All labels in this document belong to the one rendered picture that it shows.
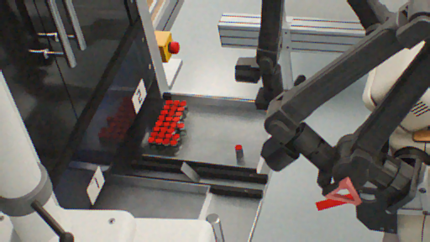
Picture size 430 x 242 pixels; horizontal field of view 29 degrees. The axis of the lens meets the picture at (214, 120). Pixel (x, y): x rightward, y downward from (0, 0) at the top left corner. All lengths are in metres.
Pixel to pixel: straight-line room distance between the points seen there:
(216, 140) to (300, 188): 1.06
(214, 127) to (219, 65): 1.59
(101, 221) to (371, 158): 0.66
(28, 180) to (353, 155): 0.79
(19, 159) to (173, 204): 1.14
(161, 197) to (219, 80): 1.71
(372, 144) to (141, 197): 0.79
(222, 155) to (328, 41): 1.06
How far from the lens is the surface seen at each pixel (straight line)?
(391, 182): 1.84
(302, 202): 3.40
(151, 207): 2.31
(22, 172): 1.22
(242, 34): 3.40
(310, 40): 3.34
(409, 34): 1.61
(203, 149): 2.42
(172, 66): 2.72
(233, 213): 2.25
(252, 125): 2.46
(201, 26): 4.32
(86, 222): 1.38
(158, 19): 2.84
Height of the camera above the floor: 2.60
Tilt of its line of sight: 44 degrees down
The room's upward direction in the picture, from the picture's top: 12 degrees counter-clockwise
